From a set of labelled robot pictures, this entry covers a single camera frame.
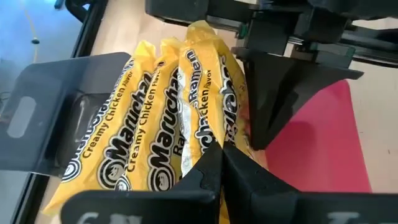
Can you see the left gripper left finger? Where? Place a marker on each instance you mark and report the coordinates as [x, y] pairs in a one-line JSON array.
[[140, 208]]

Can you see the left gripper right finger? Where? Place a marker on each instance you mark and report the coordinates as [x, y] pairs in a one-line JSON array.
[[280, 208]]

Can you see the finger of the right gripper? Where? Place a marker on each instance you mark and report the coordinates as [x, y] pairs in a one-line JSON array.
[[273, 93]]

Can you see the yellow creamy chicken ramen pack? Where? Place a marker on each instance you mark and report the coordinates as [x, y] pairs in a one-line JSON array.
[[155, 140], [93, 149], [202, 77]]

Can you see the red plastic bin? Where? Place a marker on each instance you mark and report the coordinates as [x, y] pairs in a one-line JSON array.
[[326, 140]]

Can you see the dark grey plastic bin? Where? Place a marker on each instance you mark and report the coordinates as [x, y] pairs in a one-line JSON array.
[[46, 93]]

